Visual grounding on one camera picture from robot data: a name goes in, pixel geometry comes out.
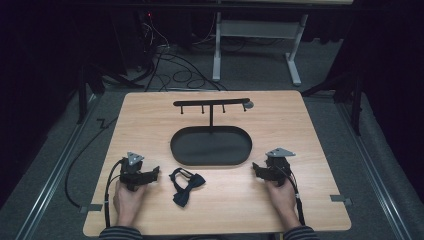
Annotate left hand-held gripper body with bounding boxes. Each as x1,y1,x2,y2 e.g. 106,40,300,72
118,151,150,193

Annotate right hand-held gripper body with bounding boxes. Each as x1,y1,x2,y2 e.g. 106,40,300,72
265,147,297,187

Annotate dark navy bow tie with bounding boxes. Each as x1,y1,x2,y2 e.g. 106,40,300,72
168,167,207,209

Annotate black hook rack with tray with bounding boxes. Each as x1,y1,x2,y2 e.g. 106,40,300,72
169,97,254,167

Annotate person's left hand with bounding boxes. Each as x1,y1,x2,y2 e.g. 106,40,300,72
112,181,148,229

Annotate person's right hand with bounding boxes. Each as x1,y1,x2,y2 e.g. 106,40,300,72
265,181,301,232

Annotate grey tape strip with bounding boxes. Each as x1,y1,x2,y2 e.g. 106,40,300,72
79,203,104,215
329,194,353,207

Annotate black stand legs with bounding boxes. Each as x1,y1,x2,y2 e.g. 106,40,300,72
76,62,145,125
301,69,365,137

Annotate left hand-held gripper black cable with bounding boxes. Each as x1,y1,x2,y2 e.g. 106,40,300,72
103,158,125,230

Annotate hand-held gripper black cable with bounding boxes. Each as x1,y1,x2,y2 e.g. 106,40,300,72
282,165,306,227
103,158,125,230

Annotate right hand-held gripper black cable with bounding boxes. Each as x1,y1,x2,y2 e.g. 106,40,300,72
282,165,306,227

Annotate long black floor cable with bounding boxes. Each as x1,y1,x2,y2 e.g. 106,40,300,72
64,115,118,209

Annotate metal floor rail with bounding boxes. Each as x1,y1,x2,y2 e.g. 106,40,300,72
335,102,415,240
14,94,102,240

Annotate tangle of black floor cables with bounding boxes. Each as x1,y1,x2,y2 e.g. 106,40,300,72
142,13,229,93

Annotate white metal desk frame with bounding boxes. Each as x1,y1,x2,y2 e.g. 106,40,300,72
212,12,310,87

